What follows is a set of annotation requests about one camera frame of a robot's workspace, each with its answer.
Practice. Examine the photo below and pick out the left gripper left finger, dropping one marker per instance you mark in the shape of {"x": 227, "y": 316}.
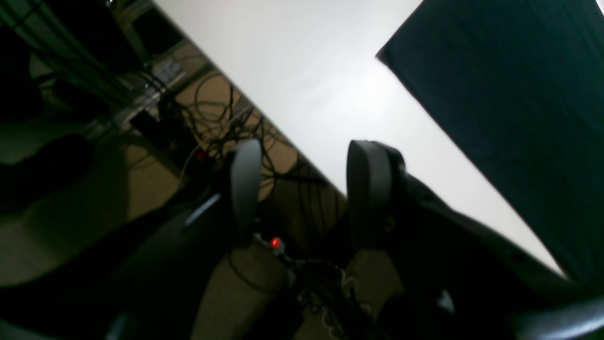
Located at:
{"x": 243, "y": 164}

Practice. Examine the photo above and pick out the black T-shirt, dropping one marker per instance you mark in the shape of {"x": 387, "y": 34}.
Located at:
{"x": 518, "y": 85}

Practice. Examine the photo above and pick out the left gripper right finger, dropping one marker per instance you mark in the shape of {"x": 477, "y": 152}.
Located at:
{"x": 374, "y": 175}

